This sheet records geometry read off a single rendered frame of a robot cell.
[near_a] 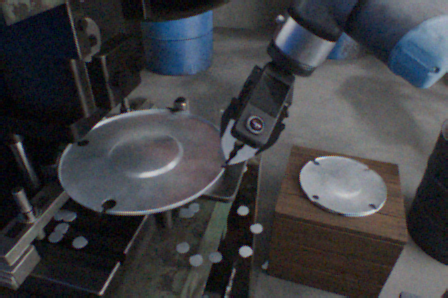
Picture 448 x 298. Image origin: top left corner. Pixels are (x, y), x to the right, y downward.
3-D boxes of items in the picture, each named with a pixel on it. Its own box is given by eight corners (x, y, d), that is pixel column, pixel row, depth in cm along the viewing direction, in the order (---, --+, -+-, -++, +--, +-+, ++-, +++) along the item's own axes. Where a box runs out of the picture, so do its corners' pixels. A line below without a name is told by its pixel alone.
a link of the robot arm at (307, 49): (339, 49, 40) (280, 15, 39) (317, 79, 43) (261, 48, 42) (336, 30, 46) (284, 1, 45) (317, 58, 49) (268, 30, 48)
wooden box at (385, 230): (373, 225, 146) (398, 164, 125) (375, 304, 117) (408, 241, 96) (283, 205, 156) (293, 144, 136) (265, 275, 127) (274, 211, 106)
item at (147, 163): (243, 122, 68) (244, 119, 67) (198, 234, 45) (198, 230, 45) (114, 105, 74) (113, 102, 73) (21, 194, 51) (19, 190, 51)
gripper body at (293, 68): (277, 113, 57) (318, 53, 50) (271, 142, 50) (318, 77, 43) (237, 92, 56) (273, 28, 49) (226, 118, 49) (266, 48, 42)
